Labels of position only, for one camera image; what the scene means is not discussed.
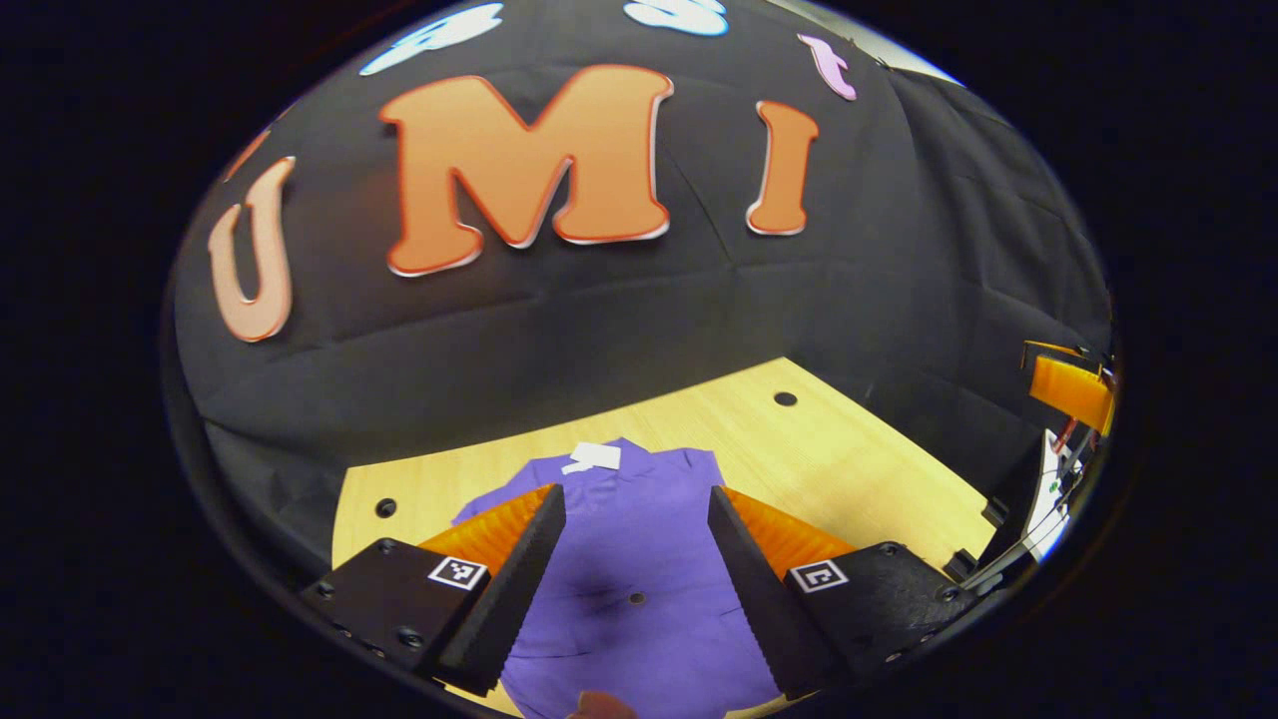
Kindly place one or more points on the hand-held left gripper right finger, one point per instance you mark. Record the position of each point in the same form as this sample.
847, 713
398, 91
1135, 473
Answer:
764, 609

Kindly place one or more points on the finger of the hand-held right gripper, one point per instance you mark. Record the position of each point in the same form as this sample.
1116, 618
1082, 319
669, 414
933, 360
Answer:
1048, 347
1073, 391

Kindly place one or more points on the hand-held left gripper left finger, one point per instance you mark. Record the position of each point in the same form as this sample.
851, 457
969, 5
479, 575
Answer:
504, 609

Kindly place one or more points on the purple shirt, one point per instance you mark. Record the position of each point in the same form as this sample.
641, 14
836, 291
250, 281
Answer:
639, 559

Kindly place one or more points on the white paper garment tag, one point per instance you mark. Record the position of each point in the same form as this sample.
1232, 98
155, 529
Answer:
597, 456

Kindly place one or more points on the black backdrop cloth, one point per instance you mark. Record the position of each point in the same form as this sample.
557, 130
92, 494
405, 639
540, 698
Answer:
599, 320

